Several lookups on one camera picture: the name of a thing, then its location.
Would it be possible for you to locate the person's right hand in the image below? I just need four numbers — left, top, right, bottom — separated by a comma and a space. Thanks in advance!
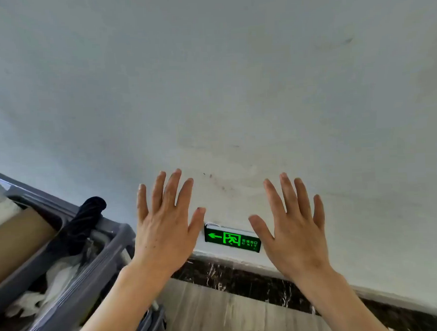
247, 171, 332, 283

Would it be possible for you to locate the person's left hand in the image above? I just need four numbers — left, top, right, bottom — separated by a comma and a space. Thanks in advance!
130, 168, 209, 278

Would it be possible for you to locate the person's right forearm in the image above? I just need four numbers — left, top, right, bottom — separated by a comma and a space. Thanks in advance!
292, 259, 391, 331

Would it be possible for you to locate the person's left forearm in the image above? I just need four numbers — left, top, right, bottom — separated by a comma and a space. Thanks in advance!
66, 257, 175, 331

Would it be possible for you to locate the green illuminated exit sign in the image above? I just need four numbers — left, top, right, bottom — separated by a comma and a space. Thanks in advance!
204, 221, 262, 255

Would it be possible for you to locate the dark marble baseboard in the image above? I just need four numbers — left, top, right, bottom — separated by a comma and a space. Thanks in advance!
170, 248, 437, 331

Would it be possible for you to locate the black folded umbrella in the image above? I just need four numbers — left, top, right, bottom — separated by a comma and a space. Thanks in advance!
44, 196, 109, 257

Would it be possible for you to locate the grey plastic cart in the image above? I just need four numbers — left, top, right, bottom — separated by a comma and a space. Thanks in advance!
0, 163, 167, 331

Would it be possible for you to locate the white crumpled cloth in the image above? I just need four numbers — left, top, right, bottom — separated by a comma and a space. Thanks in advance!
3, 253, 86, 319

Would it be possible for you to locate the brown cardboard roll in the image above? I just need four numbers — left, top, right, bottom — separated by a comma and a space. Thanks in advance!
0, 206, 59, 288

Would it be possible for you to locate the clear plastic bag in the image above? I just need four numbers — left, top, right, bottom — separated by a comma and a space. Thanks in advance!
0, 176, 23, 231

